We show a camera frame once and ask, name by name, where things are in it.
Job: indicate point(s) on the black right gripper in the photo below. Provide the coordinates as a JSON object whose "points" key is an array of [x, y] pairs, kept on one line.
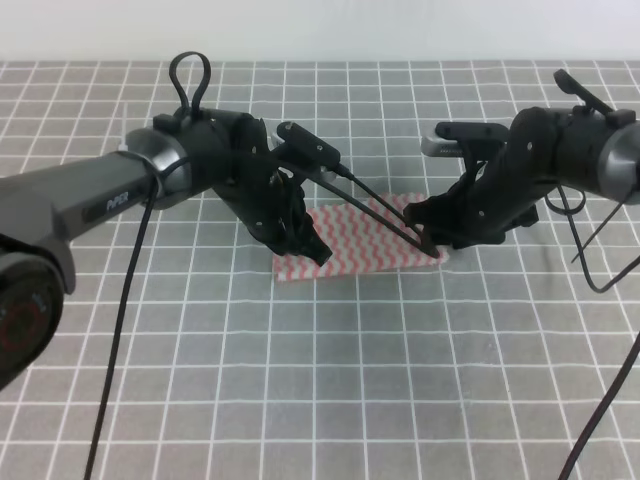
{"points": [[545, 147]]}

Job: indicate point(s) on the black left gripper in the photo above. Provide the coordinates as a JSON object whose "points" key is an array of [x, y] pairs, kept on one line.
{"points": [[229, 151]]}

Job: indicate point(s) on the pink wavy striped towel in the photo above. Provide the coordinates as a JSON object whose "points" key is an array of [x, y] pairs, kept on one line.
{"points": [[359, 245]]}

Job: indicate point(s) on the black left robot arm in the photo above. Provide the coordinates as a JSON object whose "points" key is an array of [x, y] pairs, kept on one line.
{"points": [[177, 157]]}

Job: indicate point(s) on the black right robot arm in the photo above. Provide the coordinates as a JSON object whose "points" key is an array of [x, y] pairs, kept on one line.
{"points": [[618, 167]]}

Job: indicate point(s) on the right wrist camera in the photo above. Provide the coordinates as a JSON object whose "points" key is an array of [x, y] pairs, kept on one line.
{"points": [[460, 139]]}

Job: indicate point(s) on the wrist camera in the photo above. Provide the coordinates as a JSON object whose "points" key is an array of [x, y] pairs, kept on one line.
{"points": [[460, 139], [295, 145]]}

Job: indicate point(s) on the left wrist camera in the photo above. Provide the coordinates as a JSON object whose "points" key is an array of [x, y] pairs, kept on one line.
{"points": [[295, 145]]}

